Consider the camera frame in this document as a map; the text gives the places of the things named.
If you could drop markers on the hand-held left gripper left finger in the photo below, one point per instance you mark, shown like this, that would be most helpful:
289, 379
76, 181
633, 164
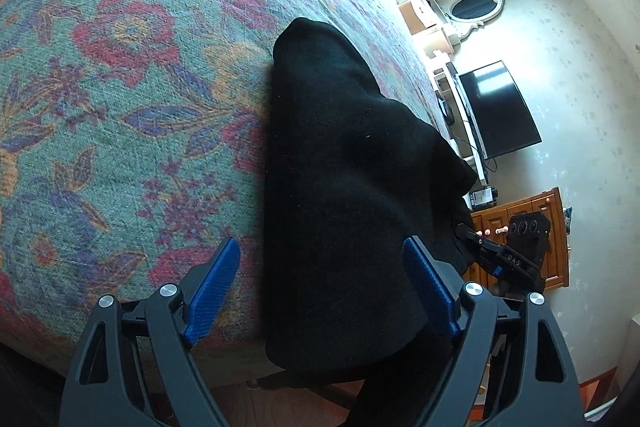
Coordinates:
210, 292

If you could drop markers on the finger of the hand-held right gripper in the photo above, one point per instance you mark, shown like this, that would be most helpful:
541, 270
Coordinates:
480, 249

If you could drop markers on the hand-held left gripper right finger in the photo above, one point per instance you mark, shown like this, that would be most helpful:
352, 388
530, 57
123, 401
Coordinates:
432, 292

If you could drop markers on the black pants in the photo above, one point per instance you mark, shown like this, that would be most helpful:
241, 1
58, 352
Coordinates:
345, 187

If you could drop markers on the wooden drawer cabinet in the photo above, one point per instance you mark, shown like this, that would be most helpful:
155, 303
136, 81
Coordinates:
557, 232

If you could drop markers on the white television stand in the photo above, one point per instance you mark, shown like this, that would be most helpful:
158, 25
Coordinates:
465, 132

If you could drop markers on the black flat-screen television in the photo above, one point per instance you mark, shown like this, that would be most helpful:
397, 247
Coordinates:
500, 112

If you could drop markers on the black set-top box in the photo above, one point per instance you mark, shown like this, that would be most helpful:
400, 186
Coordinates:
446, 109

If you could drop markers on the floral bedspread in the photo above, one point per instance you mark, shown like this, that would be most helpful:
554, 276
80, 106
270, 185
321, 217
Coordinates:
125, 107

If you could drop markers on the white oval vanity mirror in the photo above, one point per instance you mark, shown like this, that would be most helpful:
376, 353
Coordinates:
472, 7

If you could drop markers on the cream dressing table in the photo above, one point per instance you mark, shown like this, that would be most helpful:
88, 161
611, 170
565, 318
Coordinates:
417, 9

